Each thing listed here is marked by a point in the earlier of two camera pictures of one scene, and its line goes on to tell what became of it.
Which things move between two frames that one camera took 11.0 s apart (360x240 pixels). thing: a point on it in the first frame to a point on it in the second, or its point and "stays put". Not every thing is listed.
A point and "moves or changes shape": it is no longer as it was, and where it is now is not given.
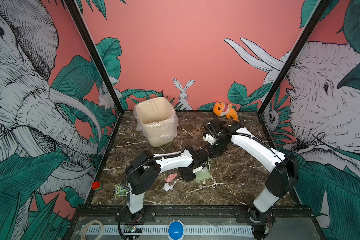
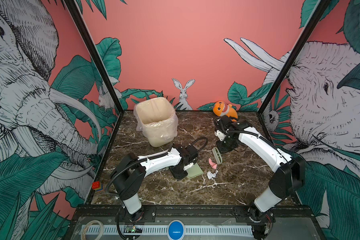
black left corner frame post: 82,26 stays put
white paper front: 167,186 to 211,175
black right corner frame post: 318,12 stays put
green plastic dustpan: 204,174 moves or changes shape
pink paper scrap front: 171,177 to 212,164
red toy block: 95,185 stays put
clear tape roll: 83,232 stays put
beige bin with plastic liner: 158,118 stays put
